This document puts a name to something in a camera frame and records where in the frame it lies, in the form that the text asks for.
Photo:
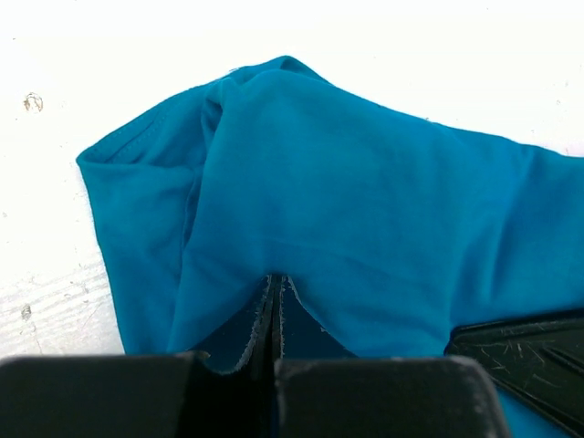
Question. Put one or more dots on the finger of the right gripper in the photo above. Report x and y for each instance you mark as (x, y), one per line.
(537, 359)

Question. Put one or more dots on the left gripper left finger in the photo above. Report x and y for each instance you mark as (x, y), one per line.
(230, 347)

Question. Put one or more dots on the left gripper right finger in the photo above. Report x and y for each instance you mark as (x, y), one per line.
(296, 334)

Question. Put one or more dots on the blue t shirt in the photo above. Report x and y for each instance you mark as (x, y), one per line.
(395, 231)

